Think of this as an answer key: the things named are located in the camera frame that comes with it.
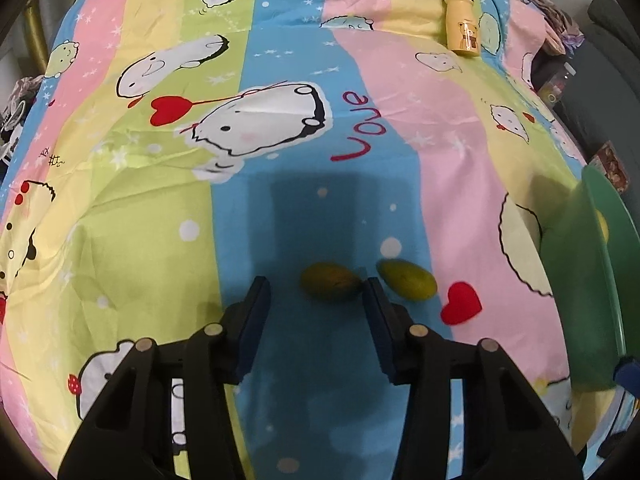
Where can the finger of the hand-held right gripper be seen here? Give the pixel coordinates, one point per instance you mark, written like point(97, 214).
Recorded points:
point(627, 370)

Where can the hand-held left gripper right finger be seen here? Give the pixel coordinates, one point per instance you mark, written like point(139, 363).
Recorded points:
point(382, 332)

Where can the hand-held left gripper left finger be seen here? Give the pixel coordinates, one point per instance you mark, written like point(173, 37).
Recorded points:
point(252, 330)

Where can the green mango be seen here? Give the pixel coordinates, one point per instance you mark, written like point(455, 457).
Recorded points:
point(330, 282)
point(407, 280)

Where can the green plate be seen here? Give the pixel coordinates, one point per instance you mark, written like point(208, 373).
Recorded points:
point(575, 310)

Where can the yellow-green lemon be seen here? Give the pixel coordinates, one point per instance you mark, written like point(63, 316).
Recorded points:
point(603, 227)

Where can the striped cartoon printed blanket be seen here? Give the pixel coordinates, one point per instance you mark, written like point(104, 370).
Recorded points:
point(300, 160)

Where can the red patterned box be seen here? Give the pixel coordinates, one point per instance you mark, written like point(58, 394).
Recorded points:
point(612, 165)

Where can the grey sofa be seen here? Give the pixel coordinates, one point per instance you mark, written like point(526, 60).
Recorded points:
point(610, 85)

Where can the clear plastic bottle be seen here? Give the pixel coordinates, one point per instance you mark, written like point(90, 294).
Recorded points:
point(552, 82)

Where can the black white patterned cloth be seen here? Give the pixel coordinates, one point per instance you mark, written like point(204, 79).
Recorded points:
point(15, 120)

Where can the yellow bottle with brown cap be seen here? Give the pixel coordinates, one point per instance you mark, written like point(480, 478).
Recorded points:
point(462, 25)

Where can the pile of pink cloth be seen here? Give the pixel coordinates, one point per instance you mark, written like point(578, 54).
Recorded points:
point(555, 15)

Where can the gold bed frame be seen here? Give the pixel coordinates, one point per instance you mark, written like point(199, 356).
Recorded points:
point(36, 35)

